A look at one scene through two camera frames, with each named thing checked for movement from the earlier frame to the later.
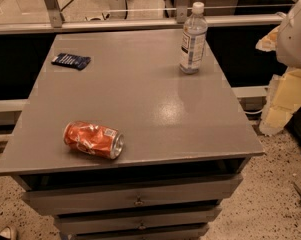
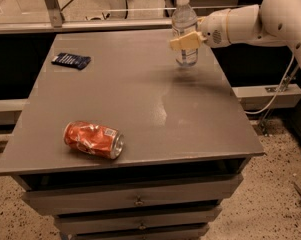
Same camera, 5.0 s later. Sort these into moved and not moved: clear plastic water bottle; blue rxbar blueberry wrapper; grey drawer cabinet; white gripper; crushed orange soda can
Moved: white gripper; clear plastic water bottle
Not moved: blue rxbar blueberry wrapper; crushed orange soda can; grey drawer cabinet
